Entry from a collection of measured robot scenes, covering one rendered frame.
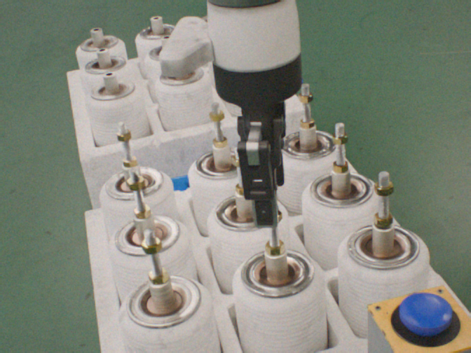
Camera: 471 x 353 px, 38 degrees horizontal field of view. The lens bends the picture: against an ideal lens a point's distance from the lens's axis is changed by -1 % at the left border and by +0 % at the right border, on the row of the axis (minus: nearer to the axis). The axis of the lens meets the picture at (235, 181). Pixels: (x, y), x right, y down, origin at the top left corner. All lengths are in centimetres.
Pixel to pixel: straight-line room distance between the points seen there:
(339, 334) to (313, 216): 15
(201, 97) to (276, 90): 60
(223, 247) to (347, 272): 15
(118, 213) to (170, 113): 34
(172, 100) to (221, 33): 61
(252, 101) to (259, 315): 23
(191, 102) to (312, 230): 41
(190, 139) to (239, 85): 59
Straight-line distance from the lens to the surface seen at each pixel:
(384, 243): 73
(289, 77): 57
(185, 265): 79
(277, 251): 69
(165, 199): 87
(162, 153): 115
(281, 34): 55
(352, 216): 80
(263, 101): 56
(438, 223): 121
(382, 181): 69
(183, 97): 114
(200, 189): 88
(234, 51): 55
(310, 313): 70
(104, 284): 86
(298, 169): 89
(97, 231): 95
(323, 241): 83
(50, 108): 179
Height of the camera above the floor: 71
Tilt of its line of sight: 32 degrees down
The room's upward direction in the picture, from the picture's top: 7 degrees counter-clockwise
